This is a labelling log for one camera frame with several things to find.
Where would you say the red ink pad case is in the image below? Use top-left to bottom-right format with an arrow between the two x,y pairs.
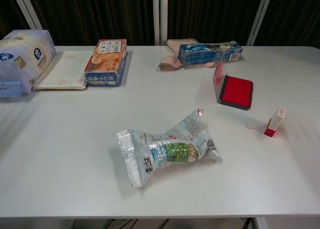
212,62 -> 254,112

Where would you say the slanted white frame bar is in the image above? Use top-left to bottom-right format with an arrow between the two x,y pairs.
246,0 -> 273,47
9,0 -> 45,31

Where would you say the red and white stamp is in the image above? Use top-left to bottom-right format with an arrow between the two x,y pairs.
263,105 -> 287,137

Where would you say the silver snack bag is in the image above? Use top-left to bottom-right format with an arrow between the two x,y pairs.
116,108 -> 222,189

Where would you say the long blue biscuit box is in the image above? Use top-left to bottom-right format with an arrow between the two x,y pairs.
177,40 -> 244,66

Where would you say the dark curtain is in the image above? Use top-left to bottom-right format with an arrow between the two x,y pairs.
0,0 -> 320,50

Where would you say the pink cloth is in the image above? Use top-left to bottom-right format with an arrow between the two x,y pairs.
157,38 -> 217,72

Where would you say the spiral notebook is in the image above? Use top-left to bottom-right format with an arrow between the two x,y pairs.
32,50 -> 89,92

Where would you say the blue white tissue pack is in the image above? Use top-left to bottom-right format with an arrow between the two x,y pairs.
0,29 -> 56,98

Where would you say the orange cookie box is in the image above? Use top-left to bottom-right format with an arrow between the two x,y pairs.
83,38 -> 129,87

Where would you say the vertical white frame bar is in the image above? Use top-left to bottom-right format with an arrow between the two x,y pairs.
151,0 -> 169,47

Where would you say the white table leg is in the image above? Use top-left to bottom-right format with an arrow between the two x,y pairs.
249,217 -> 268,229

